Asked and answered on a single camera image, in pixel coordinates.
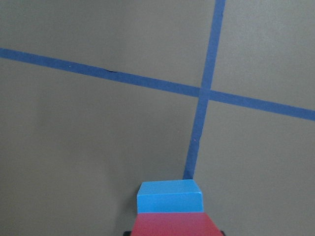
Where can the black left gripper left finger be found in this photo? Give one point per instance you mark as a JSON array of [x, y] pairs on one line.
[[127, 233]]

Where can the red cube block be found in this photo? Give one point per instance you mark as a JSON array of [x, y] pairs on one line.
[[174, 224]]

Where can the blue cube block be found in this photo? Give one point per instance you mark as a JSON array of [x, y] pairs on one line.
[[169, 196]]

